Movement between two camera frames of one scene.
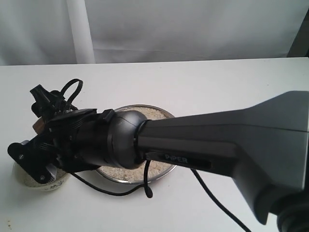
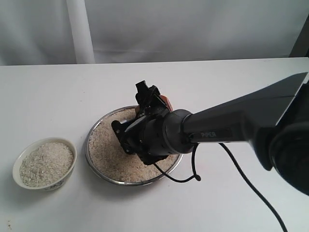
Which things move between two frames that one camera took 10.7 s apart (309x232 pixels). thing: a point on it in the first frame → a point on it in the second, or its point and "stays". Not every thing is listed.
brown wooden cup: x=39 y=125 → x=164 y=98
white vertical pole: x=81 y=32 stays
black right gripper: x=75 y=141 → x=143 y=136
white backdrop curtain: x=38 y=32 stays
